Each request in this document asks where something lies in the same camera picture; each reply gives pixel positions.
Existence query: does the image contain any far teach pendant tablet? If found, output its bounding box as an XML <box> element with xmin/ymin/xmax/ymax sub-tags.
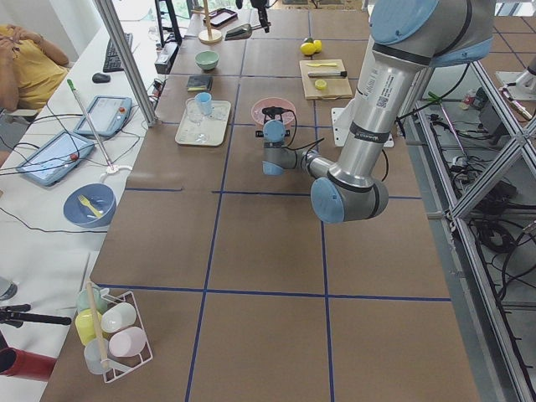
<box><xmin>86</xmin><ymin>95</ymin><xmax>132</xmax><ymax>139</ymax></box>

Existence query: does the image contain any translucent cup in rack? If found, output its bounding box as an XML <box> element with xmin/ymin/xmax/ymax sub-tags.
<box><xmin>84</xmin><ymin>338</ymin><xmax>111</xmax><ymax>375</ymax></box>

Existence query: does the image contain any green tipped metal rod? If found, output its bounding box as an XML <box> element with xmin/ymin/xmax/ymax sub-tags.
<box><xmin>67</xmin><ymin>79</ymin><xmax>132</xmax><ymax>183</ymax></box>

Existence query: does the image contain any teach pendant tablet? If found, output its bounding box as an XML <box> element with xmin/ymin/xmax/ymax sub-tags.
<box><xmin>86</xmin><ymin>95</ymin><xmax>132</xmax><ymax>139</ymax></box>
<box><xmin>16</xmin><ymin>131</ymin><xmax>95</xmax><ymax>187</ymax></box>

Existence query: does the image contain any white cup in rack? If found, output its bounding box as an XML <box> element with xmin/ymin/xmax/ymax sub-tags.
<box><xmin>100</xmin><ymin>302</ymin><xmax>137</xmax><ymax>333</ymax></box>

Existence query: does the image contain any green bowl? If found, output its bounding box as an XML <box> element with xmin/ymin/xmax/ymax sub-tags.
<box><xmin>195</xmin><ymin>50</ymin><xmax>219</xmax><ymax>71</ymax></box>

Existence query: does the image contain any cream serving tray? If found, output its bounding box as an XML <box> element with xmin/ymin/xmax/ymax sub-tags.
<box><xmin>175</xmin><ymin>100</ymin><xmax>231</xmax><ymax>147</ymax></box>

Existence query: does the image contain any person in yellow shirt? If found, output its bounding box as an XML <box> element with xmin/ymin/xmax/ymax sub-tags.
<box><xmin>1</xmin><ymin>24</ymin><xmax>70</xmax><ymax>111</ymax></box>

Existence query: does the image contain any yellow plastic knife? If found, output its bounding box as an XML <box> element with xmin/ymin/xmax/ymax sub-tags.
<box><xmin>306</xmin><ymin>62</ymin><xmax>338</xmax><ymax>68</ymax></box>

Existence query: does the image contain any black handled knife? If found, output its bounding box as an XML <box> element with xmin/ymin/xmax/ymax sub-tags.
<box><xmin>307</xmin><ymin>70</ymin><xmax>348</xmax><ymax>79</ymax></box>

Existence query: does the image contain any metal ice scoop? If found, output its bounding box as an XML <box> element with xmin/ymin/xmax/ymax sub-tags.
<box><xmin>224</xmin><ymin>23</ymin><xmax>262</xmax><ymax>41</ymax></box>

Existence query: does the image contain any red cylinder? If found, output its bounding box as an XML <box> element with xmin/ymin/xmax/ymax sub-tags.
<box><xmin>1</xmin><ymin>348</ymin><xmax>56</xmax><ymax>381</ymax></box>

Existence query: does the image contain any dark sponge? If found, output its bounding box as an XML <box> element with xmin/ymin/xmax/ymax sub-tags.
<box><xmin>186</xmin><ymin>75</ymin><xmax>213</xmax><ymax>92</ymax></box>

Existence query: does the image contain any pink cup in rack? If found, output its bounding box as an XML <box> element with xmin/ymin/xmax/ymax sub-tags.
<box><xmin>109</xmin><ymin>327</ymin><xmax>147</xmax><ymax>357</ymax></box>

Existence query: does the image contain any black tripod handle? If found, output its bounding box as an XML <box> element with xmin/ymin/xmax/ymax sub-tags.
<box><xmin>1</xmin><ymin>304</ymin><xmax>72</xmax><ymax>328</ymax></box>

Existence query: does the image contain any green cup in rack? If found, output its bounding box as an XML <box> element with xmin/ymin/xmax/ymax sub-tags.
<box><xmin>76</xmin><ymin>288</ymin><xmax>107</xmax><ymax>314</ymax></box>

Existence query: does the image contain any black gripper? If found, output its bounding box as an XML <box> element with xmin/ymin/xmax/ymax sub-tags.
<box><xmin>261</xmin><ymin>106</ymin><xmax>292</xmax><ymax>121</ymax></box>
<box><xmin>250</xmin><ymin>0</ymin><xmax>271</xmax><ymax>33</ymax></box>

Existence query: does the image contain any aluminium frame post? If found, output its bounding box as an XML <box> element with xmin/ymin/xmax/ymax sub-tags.
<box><xmin>94</xmin><ymin>0</ymin><xmax>157</xmax><ymax>127</ymax></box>

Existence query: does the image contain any wooden paper towel stand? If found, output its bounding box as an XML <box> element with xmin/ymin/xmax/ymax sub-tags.
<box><xmin>198</xmin><ymin>0</ymin><xmax>223</xmax><ymax>44</ymax></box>

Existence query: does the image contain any near teach pendant tablet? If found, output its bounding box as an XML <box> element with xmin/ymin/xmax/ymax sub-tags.
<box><xmin>16</xmin><ymin>131</ymin><xmax>95</xmax><ymax>187</ymax></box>

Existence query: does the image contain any blue bowl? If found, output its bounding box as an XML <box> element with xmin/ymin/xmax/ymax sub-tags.
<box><xmin>63</xmin><ymin>183</ymin><xmax>116</xmax><ymax>229</ymax></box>

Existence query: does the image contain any yellow cup in rack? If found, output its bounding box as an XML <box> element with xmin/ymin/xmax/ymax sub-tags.
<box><xmin>75</xmin><ymin>309</ymin><xmax>96</xmax><ymax>346</ymax></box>

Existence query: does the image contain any white wire cup rack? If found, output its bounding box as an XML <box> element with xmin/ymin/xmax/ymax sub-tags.
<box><xmin>84</xmin><ymin>282</ymin><xmax>153</xmax><ymax>384</ymax></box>

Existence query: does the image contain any black computer mouse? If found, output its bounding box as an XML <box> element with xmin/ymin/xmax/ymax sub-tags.
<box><xmin>91</xmin><ymin>72</ymin><xmax>111</xmax><ymax>84</ymax></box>

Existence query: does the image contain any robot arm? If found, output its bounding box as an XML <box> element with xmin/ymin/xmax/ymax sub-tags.
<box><xmin>262</xmin><ymin>1</ymin><xmax>495</xmax><ymax>224</ymax></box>

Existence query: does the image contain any clear glass cup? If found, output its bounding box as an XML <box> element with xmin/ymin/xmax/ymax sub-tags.
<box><xmin>186</xmin><ymin>98</ymin><xmax>204</xmax><ymax>126</ymax></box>

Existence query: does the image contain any light blue cup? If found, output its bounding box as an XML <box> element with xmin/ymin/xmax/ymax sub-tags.
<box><xmin>195</xmin><ymin>92</ymin><xmax>212</xmax><ymax>116</ymax></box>

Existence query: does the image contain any yellow lemon half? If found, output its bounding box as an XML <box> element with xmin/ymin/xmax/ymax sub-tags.
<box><xmin>314</xmin><ymin>80</ymin><xmax>327</xmax><ymax>90</ymax></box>

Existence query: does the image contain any dark tray at back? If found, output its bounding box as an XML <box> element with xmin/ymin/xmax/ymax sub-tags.
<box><xmin>209</xmin><ymin>8</ymin><xmax>238</xmax><ymax>28</ymax></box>

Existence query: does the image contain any aluminium frame rail right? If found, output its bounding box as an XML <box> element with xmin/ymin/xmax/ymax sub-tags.
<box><xmin>401</xmin><ymin>62</ymin><xmax>535</xmax><ymax>401</ymax></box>

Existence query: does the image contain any pink bowl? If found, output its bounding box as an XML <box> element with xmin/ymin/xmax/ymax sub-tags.
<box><xmin>250</xmin><ymin>97</ymin><xmax>296</xmax><ymax>127</ymax></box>

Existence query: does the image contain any black keyboard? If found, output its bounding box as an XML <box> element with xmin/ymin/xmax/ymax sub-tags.
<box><xmin>102</xmin><ymin>39</ymin><xmax>124</xmax><ymax>73</ymax></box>

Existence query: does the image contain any yellow plastic fork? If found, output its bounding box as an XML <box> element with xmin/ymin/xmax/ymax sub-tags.
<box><xmin>78</xmin><ymin>194</ymin><xmax>102</xmax><ymax>219</ymax></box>

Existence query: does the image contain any wooden cutting board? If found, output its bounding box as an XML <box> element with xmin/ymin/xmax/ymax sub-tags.
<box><xmin>299</xmin><ymin>59</ymin><xmax>353</xmax><ymax>100</ymax></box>

